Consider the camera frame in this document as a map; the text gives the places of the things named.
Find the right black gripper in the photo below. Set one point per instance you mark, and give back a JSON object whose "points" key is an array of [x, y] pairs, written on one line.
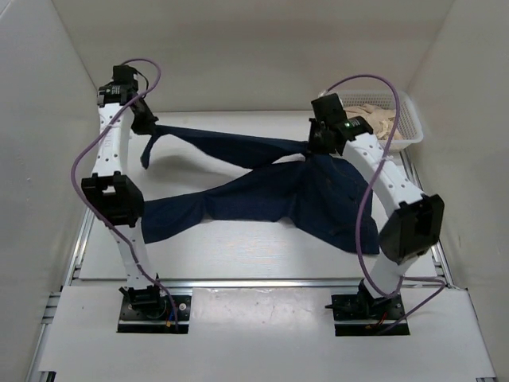
{"points": [[313, 147]]}

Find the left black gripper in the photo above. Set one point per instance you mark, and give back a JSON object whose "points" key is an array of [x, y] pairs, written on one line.
{"points": [[149, 123]]}

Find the dark blue denim trousers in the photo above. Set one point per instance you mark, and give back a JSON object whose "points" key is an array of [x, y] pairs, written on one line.
{"points": [[320, 194]]}

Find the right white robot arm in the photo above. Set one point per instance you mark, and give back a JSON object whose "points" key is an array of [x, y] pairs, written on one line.
{"points": [[414, 218]]}

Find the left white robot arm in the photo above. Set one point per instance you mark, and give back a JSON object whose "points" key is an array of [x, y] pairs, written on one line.
{"points": [[114, 195]]}

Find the beige trousers in basket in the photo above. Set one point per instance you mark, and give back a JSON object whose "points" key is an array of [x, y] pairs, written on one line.
{"points": [[381, 120]]}

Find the white plastic mesh basket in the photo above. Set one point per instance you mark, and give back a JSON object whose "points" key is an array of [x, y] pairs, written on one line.
{"points": [[408, 130]]}

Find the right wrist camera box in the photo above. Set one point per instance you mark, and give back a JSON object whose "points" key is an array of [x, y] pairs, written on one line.
{"points": [[328, 110]]}

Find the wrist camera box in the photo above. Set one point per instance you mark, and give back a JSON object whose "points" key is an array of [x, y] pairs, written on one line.
{"points": [[124, 74], [328, 110]]}

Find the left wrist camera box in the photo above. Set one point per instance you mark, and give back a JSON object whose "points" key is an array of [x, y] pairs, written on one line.
{"points": [[124, 74]]}

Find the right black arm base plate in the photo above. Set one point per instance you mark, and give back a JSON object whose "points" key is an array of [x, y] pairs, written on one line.
{"points": [[354, 317]]}

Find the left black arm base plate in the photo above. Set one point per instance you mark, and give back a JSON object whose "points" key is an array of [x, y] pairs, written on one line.
{"points": [[161, 321]]}

